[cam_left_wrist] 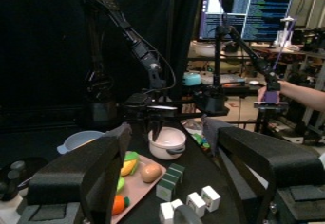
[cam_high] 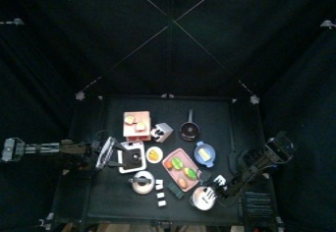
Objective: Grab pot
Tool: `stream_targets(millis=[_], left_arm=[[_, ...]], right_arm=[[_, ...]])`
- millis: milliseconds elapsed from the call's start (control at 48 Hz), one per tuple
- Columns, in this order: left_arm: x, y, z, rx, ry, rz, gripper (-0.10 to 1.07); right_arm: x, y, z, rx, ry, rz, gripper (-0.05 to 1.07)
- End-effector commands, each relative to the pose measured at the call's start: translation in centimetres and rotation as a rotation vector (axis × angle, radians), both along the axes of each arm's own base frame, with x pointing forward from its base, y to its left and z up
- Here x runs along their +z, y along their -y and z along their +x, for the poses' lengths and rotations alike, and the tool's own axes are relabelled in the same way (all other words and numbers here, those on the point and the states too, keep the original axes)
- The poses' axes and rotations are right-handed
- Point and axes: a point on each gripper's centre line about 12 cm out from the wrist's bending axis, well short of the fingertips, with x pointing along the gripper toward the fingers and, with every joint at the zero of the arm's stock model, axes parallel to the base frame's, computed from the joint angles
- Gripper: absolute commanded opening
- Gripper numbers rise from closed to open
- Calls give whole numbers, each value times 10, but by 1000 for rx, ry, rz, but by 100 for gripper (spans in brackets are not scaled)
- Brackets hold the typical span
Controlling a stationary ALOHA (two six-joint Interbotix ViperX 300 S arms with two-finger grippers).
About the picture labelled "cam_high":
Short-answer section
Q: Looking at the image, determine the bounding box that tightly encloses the black toy frying pan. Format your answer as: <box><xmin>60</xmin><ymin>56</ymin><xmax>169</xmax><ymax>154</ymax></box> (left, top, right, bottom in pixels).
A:
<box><xmin>179</xmin><ymin>108</ymin><xmax>203</xmax><ymax>143</ymax></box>

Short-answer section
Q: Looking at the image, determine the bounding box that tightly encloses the white toy toaster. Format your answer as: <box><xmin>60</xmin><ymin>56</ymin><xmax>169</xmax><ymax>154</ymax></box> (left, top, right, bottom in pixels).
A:
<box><xmin>149</xmin><ymin>122</ymin><xmax>175</xmax><ymax>144</ymax></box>

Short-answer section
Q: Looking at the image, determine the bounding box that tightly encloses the grey frame clamp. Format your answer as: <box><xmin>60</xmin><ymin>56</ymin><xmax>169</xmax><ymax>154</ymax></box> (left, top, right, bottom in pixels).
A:
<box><xmin>320</xmin><ymin>19</ymin><xmax>336</xmax><ymax>29</ymax></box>
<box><xmin>0</xmin><ymin>18</ymin><xmax>25</xmax><ymax>27</ymax></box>

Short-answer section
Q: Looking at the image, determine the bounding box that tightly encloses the toy pot with pale inside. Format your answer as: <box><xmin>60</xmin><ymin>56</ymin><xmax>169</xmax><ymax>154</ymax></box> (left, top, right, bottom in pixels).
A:
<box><xmin>189</xmin><ymin>185</ymin><xmax>219</xmax><ymax>211</ymax></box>

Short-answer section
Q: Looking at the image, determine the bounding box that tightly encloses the small white plate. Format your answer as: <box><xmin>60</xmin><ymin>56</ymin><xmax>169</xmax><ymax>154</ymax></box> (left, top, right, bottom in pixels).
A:
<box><xmin>144</xmin><ymin>145</ymin><xmax>165</xmax><ymax>164</ymax></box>

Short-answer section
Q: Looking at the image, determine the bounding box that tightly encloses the silver toy kettle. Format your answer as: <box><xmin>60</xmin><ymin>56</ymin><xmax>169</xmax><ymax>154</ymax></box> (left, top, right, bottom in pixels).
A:
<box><xmin>128</xmin><ymin>170</ymin><xmax>156</xmax><ymax>196</ymax></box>

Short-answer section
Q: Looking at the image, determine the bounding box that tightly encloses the white text label sticker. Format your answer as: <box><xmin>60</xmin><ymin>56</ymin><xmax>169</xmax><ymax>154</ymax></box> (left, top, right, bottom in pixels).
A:
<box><xmin>243</xmin><ymin>190</ymin><xmax>275</xmax><ymax>220</ymax></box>

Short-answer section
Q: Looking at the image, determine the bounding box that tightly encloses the pink wooden cutting board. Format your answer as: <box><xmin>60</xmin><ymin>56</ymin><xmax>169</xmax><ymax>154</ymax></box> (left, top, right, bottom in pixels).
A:
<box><xmin>123</xmin><ymin>110</ymin><xmax>152</xmax><ymax>142</ymax></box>

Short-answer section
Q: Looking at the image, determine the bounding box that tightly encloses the green yellow toy vegetable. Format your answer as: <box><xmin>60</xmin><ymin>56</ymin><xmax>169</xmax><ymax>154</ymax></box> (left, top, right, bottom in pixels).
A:
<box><xmin>183</xmin><ymin>167</ymin><xmax>200</xmax><ymax>181</ymax></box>

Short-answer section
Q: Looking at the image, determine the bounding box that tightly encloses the yellow toy butter block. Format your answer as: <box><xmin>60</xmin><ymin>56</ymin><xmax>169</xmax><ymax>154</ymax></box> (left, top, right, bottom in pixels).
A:
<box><xmin>197</xmin><ymin>147</ymin><xmax>212</xmax><ymax>161</ymax></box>

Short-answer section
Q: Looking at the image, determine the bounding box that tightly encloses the dark green block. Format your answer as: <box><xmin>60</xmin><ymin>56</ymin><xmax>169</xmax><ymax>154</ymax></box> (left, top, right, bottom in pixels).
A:
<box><xmin>168</xmin><ymin>182</ymin><xmax>187</xmax><ymax>201</ymax></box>

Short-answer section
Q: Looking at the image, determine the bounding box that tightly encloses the pink toy tray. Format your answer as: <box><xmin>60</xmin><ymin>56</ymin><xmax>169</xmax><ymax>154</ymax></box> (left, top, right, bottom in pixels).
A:
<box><xmin>161</xmin><ymin>147</ymin><xmax>205</xmax><ymax>194</ymax></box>

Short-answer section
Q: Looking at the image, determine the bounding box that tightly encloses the blue toy bowl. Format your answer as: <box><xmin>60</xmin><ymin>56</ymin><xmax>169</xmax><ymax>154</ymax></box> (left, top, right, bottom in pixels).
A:
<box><xmin>193</xmin><ymin>141</ymin><xmax>216</xmax><ymax>169</ymax></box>

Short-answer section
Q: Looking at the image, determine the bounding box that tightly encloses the orange toy food slice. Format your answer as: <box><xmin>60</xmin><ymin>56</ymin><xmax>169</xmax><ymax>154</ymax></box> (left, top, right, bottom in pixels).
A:
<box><xmin>148</xmin><ymin>149</ymin><xmax>160</xmax><ymax>162</ymax></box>

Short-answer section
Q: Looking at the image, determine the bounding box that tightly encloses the brown toy potato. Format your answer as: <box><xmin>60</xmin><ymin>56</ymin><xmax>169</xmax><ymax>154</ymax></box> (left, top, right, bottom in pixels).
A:
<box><xmin>177</xmin><ymin>177</ymin><xmax>191</xmax><ymax>190</ymax></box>

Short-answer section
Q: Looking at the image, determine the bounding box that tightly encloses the white toy stove black top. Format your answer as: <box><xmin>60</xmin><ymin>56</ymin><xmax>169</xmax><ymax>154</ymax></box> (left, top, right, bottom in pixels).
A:
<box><xmin>117</xmin><ymin>140</ymin><xmax>148</xmax><ymax>175</ymax></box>

